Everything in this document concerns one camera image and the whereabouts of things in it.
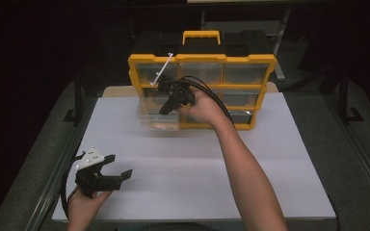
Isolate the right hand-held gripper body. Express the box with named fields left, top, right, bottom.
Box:
left=149, top=52, right=197, bottom=107

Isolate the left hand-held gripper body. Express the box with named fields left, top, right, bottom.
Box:
left=75, top=146, right=123, bottom=198

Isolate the clear plastic drawer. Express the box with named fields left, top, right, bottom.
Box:
left=137, top=95, right=181, bottom=131

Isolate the yellow black drawer organizer box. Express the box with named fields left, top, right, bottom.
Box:
left=127, top=30, right=278, bottom=131

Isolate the person's right hand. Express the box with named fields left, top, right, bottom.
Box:
left=178, top=87, right=230, bottom=129

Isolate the person's left hand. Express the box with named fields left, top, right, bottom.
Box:
left=66, top=189, right=114, bottom=222

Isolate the black metal stand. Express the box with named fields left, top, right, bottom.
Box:
left=63, top=71, right=85, bottom=124
left=337, top=68, right=364, bottom=124

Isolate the grey metal stand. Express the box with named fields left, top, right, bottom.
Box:
left=272, top=8, right=293, bottom=82

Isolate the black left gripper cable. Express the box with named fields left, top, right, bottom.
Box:
left=60, top=150, right=88, bottom=220

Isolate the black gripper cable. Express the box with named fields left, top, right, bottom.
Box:
left=60, top=150, right=88, bottom=220
left=178, top=75, right=236, bottom=130

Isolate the aluminium table frame rail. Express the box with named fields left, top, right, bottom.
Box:
left=321, top=92, right=370, bottom=206
left=32, top=95, right=98, bottom=231

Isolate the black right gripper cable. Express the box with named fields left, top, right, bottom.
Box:
left=178, top=75, right=236, bottom=130

